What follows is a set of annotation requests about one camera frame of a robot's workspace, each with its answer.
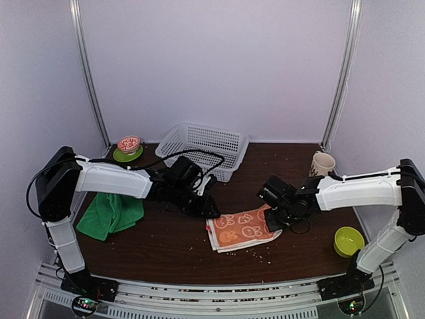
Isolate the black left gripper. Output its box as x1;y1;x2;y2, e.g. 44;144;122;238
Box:
170;183;221;219

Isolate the aluminium frame post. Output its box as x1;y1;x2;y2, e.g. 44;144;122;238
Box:
321;0;363;151
69;0;111;148

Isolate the red patterned ceramic bowl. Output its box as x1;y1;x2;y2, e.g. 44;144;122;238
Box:
118;136;141;155

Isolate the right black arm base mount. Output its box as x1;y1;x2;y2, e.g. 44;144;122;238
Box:
317;268;375;301

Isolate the cream patterned ceramic mug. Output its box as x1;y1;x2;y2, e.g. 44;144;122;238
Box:
309;151;336;177

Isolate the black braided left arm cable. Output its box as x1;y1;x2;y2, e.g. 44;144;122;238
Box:
28;150;226;217

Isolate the front aluminium rail base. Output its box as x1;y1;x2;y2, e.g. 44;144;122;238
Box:
28;262;409;319

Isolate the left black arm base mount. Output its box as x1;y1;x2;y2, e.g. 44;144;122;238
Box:
60;268;119;302

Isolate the right aluminium frame post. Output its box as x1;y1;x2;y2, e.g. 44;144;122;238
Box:
321;0;363;151

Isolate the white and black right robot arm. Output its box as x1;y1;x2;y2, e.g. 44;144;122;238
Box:
257;159;424;294

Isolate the orange bunny pattern towel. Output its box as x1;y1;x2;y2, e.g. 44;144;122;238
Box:
206;205;282;253

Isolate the lime green bowl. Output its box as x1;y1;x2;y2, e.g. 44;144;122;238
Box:
333;227;365;258

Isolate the green saucer plate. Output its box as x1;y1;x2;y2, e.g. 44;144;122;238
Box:
113;145;143;163

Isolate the left aluminium frame post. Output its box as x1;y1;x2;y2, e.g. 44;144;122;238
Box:
69;0;111;148

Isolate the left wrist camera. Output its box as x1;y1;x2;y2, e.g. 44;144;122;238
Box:
194;174;217;196

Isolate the white plastic mesh basket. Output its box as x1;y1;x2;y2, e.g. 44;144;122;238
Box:
155;123;249;183

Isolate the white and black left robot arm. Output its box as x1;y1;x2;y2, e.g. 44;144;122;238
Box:
28;146;220;295

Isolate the green microfiber towel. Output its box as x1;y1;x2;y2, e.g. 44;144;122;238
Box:
76;193;144;241

